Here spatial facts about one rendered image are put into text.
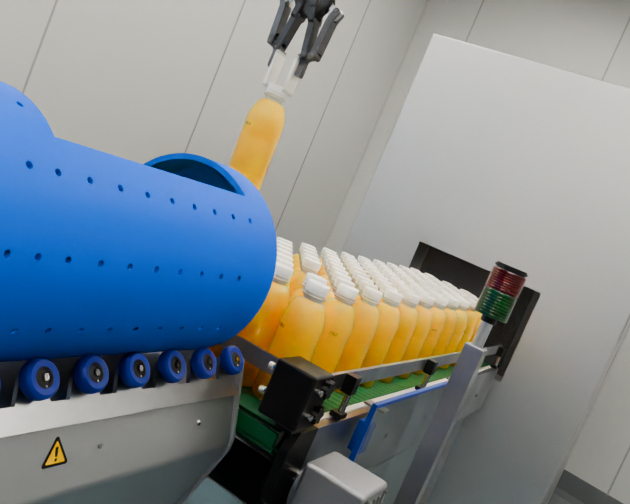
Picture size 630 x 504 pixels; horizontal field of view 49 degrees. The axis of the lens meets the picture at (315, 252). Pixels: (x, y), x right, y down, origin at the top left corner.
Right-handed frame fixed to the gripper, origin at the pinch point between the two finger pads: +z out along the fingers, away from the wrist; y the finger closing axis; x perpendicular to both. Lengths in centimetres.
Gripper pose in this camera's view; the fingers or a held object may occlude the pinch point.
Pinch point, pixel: (283, 73)
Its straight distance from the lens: 132.1
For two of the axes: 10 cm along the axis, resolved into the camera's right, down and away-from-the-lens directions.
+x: 4.3, 0.9, 9.0
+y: 8.1, 3.9, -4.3
